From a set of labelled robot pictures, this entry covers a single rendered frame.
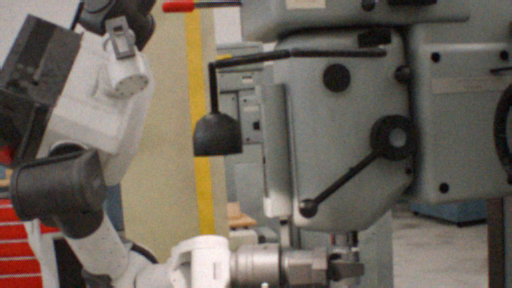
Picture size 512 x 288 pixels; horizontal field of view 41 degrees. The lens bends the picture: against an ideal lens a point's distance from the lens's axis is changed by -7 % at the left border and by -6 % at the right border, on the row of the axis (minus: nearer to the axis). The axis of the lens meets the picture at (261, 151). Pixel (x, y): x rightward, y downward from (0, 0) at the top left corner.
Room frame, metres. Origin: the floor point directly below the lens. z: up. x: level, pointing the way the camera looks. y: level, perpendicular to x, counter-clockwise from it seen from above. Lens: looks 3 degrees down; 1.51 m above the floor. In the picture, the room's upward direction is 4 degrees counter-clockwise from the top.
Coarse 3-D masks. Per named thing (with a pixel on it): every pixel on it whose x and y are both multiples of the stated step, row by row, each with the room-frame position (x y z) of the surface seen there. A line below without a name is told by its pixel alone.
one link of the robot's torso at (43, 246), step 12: (36, 228) 1.52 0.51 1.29; (36, 240) 1.52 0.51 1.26; (48, 240) 1.53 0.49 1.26; (60, 240) 1.58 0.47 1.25; (36, 252) 1.54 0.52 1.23; (48, 252) 1.52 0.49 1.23; (60, 252) 1.58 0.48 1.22; (72, 252) 1.59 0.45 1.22; (48, 264) 1.51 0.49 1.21; (60, 264) 1.58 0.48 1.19; (72, 264) 1.59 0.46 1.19; (48, 276) 1.56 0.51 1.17; (60, 276) 1.58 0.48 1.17; (72, 276) 1.60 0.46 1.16
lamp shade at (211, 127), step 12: (204, 120) 1.03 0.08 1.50; (216, 120) 1.03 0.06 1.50; (228, 120) 1.03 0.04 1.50; (204, 132) 1.02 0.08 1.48; (216, 132) 1.02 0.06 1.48; (228, 132) 1.02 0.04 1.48; (240, 132) 1.05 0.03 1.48; (204, 144) 1.02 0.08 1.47; (216, 144) 1.02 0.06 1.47; (228, 144) 1.02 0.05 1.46; (240, 144) 1.04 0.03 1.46; (204, 156) 1.02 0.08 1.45
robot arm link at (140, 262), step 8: (136, 248) 1.39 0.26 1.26; (136, 256) 1.37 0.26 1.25; (144, 256) 1.38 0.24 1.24; (128, 264) 1.36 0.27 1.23; (136, 264) 1.36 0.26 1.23; (144, 264) 1.37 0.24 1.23; (152, 264) 1.39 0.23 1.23; (160, 264) 1.32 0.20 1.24; (128, 272) 1.35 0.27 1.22; (136, 272) 1.36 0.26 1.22; (144, 272) 1.32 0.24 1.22; (152, 272) 1.30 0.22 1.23; (160, 272) 1.28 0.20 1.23; (112, 280) 1.34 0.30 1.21; (120, 280) 1.34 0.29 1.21; (128, 280) 1.34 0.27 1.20; (136, 280) 1.33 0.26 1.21; (144, 280) 1.31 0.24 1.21; (152, 280) 1.29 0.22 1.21; (160, 280) 1.27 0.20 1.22
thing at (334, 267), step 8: (328, 264) 1.15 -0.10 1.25; (336, 264) 1.15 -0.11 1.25; (344, 264) 1.15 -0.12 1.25; (352, 264) 1.15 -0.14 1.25; (360, 264) 1.15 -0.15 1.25; (328, 272) 1.15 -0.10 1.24; (336, 272) 1.15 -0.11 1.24; (344, 272) 1.15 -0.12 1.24; (352, 272) 1.15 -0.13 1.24; (360, 272) 1.15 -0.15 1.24; (328, 280) 1.16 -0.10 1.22
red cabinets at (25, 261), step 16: (0, 208) 5.31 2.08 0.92; (0, 224) 5.30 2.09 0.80; (16, 224) 5.32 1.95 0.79; (0, 240) 5.31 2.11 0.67; (16, 240) 5.31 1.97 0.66; (0, 256) 5.32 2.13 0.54; (16, 256) 5.33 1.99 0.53; (32, 256) 5.33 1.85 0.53; (0, 272) 5.31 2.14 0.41; (16, 272) 5.33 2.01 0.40; (32, 272) 5.34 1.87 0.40
